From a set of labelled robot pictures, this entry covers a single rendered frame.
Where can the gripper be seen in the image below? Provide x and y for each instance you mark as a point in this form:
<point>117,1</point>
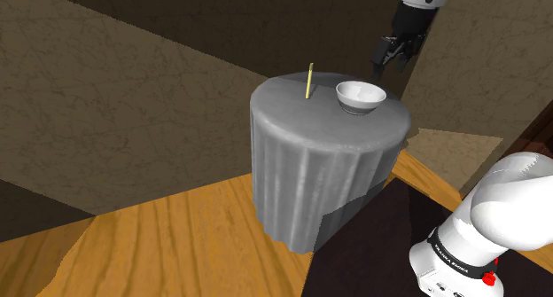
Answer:
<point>408,21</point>

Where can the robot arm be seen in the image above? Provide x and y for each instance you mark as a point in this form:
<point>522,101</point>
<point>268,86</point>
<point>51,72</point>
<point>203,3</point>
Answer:
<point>505,209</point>

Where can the white bowl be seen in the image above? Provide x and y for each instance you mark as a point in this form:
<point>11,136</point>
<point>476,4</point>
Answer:
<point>360,96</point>

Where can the yellow pencil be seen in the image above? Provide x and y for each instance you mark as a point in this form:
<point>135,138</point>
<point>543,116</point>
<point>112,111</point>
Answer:
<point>309,81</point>

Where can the round table with grey cloth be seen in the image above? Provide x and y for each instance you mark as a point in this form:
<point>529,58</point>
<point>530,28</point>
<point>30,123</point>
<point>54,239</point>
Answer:
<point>315,166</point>

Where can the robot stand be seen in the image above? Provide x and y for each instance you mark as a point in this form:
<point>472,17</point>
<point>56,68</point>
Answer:
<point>371,244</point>

